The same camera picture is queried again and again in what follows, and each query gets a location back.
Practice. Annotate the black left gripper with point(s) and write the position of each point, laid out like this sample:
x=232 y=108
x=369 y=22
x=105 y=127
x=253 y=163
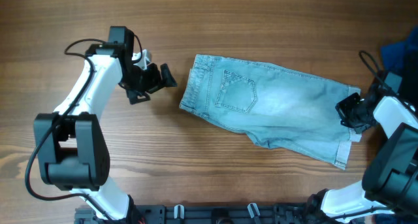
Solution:
x=155 y=82

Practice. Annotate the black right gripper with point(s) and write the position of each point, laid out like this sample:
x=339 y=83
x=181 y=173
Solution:
x=343 y=107

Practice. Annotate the dark blue garment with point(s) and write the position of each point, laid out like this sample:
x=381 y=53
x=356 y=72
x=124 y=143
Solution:
x=401 y=58

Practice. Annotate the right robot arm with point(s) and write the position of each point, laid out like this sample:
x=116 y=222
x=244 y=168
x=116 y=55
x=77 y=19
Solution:
x=389 y=184

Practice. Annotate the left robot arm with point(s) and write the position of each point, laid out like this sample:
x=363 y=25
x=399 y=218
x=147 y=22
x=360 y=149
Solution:
x=71 y=158

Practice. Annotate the light blue denim shorts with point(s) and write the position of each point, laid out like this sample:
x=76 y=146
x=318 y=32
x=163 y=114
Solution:
x=274 y=106

